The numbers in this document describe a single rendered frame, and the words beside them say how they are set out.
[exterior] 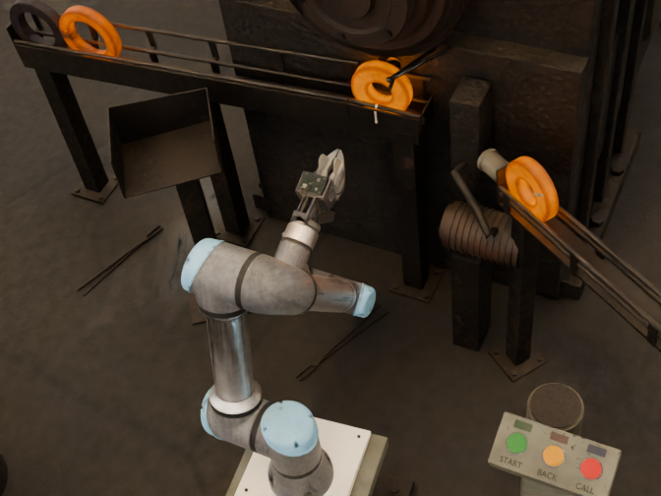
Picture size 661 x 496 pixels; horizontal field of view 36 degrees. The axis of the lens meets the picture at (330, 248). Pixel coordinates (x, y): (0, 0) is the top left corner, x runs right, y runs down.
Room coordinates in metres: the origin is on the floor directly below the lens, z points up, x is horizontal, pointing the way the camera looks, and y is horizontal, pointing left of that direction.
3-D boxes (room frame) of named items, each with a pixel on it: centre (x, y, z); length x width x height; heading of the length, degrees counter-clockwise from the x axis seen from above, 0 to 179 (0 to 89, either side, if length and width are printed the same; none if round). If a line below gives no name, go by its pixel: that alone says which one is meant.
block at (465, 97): (1.80, -0.39, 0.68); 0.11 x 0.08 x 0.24; 148
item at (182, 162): (1.95, 0.37, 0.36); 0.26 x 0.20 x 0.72; 93
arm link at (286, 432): (1.14, 0.16, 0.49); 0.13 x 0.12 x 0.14; 57
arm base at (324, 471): (1.13, 0.15, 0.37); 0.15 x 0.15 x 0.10
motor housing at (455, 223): (1.62, -0.39, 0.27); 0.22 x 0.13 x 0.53; 58
